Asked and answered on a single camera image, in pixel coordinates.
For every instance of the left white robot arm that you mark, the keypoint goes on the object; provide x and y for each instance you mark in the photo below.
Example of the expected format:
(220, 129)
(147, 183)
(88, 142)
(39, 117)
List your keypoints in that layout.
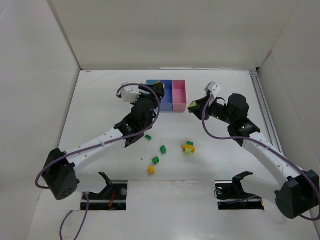
(62, 169)

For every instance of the aluminium rail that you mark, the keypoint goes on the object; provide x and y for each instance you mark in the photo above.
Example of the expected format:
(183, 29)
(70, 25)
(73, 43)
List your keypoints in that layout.
(265, 111)

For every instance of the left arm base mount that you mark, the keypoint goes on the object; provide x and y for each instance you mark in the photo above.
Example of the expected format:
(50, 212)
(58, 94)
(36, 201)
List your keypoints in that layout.
(100, 193)

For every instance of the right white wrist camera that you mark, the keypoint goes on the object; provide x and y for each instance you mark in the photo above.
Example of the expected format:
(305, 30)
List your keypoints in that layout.
(212, 90)

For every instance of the light green lego brick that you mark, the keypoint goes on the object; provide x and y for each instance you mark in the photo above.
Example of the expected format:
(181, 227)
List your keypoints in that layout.
(188, 151)

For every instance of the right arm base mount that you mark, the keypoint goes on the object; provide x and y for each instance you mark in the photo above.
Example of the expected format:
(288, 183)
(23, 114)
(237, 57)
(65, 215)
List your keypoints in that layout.
(231, 195)

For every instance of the yellow rounded lego brick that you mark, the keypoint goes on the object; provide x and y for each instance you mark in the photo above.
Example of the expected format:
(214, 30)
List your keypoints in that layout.
(159, 82)

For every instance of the small yellow lego brick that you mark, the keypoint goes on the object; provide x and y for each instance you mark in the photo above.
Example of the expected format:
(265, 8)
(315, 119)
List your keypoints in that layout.
(151, 170)

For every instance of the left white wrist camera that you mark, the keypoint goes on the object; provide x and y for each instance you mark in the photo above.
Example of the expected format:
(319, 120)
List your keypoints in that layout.
(127, 94)

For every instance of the yellow arch lego brick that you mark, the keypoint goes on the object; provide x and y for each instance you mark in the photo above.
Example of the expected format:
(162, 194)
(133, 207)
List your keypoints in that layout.
(188, 146)

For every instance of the light blue container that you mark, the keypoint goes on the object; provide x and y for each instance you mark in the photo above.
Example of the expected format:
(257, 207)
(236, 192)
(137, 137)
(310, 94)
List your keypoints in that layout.
(152, 82)

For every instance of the pink container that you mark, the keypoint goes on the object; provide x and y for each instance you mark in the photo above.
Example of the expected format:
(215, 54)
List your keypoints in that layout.
(179, 95)

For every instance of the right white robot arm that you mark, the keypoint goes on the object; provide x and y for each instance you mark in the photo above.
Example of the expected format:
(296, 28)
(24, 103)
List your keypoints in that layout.
(297, 191)

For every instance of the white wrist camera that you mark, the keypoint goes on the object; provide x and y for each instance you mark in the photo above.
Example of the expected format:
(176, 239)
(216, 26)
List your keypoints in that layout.
(212, 90)
(127, 94)

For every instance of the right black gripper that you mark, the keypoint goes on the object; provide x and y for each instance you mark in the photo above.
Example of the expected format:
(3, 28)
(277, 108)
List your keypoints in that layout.
(201, 105)

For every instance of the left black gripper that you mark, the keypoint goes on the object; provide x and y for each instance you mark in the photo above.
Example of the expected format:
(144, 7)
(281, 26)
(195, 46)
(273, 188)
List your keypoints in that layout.
(155, 89)

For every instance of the small dark green lego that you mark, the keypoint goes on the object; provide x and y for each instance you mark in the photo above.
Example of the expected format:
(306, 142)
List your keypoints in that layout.
(148, 137)

